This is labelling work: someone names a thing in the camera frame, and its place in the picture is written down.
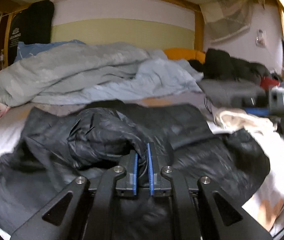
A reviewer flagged black hanging garment bag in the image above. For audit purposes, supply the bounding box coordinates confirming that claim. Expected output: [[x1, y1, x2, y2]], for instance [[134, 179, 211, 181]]
[[8, 1, 54, 65]]

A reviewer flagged cream folded garment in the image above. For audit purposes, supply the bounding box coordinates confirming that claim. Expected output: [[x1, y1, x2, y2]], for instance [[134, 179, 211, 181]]
[[213, 108, 277, 134]]

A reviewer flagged black puffer down jacket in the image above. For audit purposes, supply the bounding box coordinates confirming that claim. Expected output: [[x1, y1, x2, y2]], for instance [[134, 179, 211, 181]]
[[0, 101, 271, 239]]

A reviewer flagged orange pillow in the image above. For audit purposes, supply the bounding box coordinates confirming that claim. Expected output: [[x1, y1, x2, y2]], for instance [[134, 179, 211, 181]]
[[163, 48, 205, 63]]

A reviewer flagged black coat pile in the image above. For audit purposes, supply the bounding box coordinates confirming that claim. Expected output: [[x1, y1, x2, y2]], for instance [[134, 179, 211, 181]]
[[189, 48, 272, 85]]

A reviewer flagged grey folded garment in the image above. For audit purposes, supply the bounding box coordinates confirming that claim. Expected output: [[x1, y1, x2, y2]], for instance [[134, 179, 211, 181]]
[[198, 79, 266, 108]]

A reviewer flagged red book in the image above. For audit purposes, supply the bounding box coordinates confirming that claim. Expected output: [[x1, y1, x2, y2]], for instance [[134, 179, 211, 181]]
[[260, 76, 280, 91]]

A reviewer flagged blue pillow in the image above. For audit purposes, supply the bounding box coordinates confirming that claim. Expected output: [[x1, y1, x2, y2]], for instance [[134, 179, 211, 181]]
[[14, 40, 85, 62]]

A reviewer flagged light blue grey duvet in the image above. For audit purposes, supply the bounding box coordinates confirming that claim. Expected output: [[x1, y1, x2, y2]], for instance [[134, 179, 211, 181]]
[[0, 42, 203, 107]]

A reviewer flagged wall power socket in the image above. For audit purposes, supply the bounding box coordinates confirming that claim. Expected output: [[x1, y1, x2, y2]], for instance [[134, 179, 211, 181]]
[[256, 29, 266, 48]]

